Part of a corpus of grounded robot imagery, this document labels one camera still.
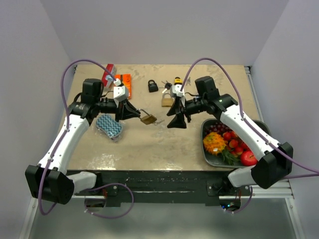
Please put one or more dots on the yellow padlock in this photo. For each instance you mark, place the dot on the yellow padlock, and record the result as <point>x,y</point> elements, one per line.
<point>178,81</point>

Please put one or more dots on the black mounting base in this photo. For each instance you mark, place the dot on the black mounting base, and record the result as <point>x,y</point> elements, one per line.
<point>168,187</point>

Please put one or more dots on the red box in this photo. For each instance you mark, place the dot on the red box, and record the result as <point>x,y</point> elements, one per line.
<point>107,79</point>

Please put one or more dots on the black padlock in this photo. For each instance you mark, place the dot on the black padlock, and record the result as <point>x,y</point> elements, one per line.
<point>152,86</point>

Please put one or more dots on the small brass padlock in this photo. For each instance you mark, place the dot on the small brass padlock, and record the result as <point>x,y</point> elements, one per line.
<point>148,118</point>

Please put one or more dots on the dark grapes bunch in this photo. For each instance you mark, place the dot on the dark grapes bunch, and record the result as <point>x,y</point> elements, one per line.
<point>216,127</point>

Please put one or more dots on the large brass padlock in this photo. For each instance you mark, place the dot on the large brass padlock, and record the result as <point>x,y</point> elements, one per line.
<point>167,100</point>

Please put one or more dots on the red lychee cluster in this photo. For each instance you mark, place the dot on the red lychee cluster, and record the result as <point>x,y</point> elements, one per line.
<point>234,144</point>

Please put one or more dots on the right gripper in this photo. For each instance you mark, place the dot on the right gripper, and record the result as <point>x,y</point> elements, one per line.
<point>178,121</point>

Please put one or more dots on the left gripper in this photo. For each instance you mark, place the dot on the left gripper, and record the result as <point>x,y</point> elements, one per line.
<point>125,111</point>

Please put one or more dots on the orange box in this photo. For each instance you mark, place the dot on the orange box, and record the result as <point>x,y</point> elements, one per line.
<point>127,81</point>

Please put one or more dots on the blue zigzag pouch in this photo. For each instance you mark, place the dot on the blue zigzag pouch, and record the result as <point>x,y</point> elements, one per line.
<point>111,128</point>

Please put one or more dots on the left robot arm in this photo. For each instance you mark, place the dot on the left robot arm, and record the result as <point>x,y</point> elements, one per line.
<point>48,180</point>

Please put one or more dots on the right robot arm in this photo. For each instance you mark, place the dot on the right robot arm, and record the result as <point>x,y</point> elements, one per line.
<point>272,164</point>

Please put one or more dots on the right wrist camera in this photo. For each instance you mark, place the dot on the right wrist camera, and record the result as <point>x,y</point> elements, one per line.
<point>177,92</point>

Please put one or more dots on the red apple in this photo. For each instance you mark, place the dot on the red apple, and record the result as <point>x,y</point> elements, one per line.
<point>248,158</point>

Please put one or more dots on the small silver key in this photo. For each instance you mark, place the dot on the small silver key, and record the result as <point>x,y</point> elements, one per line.
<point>159,122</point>

